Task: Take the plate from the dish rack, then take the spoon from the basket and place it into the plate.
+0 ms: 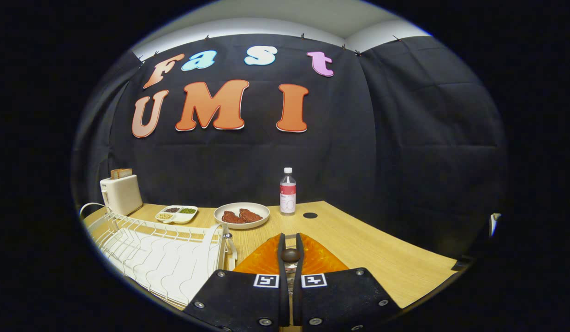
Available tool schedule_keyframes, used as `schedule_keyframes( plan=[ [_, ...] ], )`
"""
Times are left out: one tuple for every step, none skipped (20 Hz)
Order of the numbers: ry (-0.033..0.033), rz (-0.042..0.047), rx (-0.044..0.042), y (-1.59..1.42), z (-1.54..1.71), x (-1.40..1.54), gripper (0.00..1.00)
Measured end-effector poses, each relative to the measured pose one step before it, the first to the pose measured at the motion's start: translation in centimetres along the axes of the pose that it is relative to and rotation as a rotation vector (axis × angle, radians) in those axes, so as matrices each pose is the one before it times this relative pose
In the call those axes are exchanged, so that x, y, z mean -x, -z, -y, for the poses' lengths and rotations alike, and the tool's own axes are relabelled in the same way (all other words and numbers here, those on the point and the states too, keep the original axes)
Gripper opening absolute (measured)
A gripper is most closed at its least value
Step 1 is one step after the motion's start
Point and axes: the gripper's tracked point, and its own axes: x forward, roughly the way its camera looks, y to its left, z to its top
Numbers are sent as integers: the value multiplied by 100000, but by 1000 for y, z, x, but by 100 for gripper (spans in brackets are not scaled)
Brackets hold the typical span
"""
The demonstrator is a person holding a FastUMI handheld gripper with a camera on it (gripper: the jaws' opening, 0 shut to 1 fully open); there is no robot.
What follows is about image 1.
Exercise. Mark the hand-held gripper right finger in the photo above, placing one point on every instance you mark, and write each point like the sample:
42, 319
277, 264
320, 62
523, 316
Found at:
340, 299

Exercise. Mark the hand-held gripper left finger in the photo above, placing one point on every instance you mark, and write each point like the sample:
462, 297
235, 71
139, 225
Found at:
239, 299

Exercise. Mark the white round plate with meat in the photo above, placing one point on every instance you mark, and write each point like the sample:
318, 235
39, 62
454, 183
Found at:
241, 205

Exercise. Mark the white divided dish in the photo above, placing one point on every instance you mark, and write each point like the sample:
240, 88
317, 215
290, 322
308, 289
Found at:
176, 218

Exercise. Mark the red meat piece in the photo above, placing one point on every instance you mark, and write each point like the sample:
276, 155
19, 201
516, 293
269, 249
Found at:
252, 215
232, 217

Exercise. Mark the black round table grommet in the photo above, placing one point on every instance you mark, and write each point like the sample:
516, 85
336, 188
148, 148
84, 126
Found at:
310, 215

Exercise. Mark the pile of green beans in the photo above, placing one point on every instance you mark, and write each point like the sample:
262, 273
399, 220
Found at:
188, 210

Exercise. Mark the pile of yellow beans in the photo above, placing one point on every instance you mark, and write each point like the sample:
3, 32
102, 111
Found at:
164, 216

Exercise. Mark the pile of black beans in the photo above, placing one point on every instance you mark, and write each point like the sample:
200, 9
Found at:
172, 210

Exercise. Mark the clear bottle with red label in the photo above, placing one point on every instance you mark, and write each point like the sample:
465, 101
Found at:
287, 193

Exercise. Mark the black backdrop cloth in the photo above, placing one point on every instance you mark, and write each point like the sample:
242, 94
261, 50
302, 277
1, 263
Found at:
266, 157

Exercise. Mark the white toaster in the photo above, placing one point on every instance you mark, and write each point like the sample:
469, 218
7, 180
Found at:
123, 196

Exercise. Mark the brown toast slice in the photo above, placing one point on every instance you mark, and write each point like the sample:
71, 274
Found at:
121, 174

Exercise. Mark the black table edge bracket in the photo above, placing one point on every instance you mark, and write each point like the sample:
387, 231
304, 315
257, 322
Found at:
462, 264

